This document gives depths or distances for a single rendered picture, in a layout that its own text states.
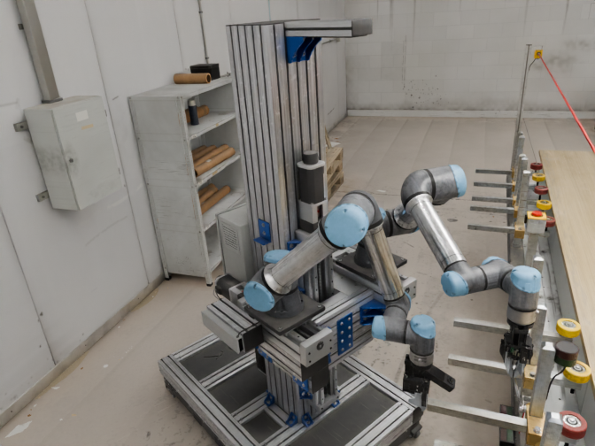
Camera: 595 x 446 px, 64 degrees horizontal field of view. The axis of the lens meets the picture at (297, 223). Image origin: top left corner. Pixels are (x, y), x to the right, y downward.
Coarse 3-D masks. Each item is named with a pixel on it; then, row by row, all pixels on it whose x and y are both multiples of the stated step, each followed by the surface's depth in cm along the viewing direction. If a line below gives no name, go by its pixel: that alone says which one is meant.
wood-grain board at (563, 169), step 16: (544, 160) 358; (560, 160) 356; (576, 160) 353; (592, 160) 351; (560, 176) 326; (576, 176) 324; (592, 176) 322; (560, 192) 301; (576, 192) 299; (592, 192) 298; (560, 208) 279; (576, 208) 278; (592, 208) 277; (560, 224) 261; (576, 224) 260; (592, 224) 258; (560, 240) 245; (576, 240) 243; (592, 240) 242; (576, 256) 229; (592, 256) 228; (576, 272) 217; (592, 272) 216; (576, 288) 205; (592, 288) 204; (576, 304) 194; (592, 304) 194; (576, 320) 189; (592, 320) 185; (592, 336) 176; (592, 352) 169; (592, 368) 162; (592, 384) 157
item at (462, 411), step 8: (432, 400) 159; (440, 400) 159; (432, 408) 157; (440, 408) 156; (448, 408) 155; (456, 408) 155; (464, 408) 155; (472, 408) 155; (456, 416) 155; (464, 416) 154; (472, 416) 153; (480, 416) 152; (488, 416) 151; (496, 416) 151; (504, 416) 151; (512, 416) 151; (488, 424) 152; (496, 424) 151; (504, 424) 150; (512, 424) 149; (520, 424) 148; (560, 440) 144; (568, 440) 143; (576, 440) 143
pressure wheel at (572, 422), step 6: (564, 414) 144; (570, 414) 144; (576, 414) 144; (564, 420) 143; (570, 420) 142; (576, 420) 142; (582, 420) 142; (564, 426) 141; (570, 426) 140; (576, 426) 141; (582, 426) 140; (564, 432) 141; (570, 432) 140; (576, 432) 139; (582, 432) 139; (570, 438) 140; (576, 438) 140; (564, 444) 146
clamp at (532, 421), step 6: (528, 408) 152; (528, 414) 150; (528, 420) 148; (534, 420) 147; (540, 420) 147; (528, 426) 146; (534, 426) 146; (540, 426) 146; (528, 432) 144; (534, 432) 144; (528, 438) 144; (534, 438) 144; (540, 438) 143; (528, 444) 145; (534, 444) 145
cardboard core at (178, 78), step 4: (176, 76) 386; (180, 76) 385; (184, 76) 383; (188, 76) 382; (192, 76) 381; (196, 76) 380; (200, 76) 379; (204, 76) 378; (208, 76) 383; (176, 80) 386; (180, 80) 385; (184, 80) 384; (188, 80) 383; (192, 80) 382; (196, 80) 381; (200, 80) 379; (204, 80) 378; (208, 80) 384
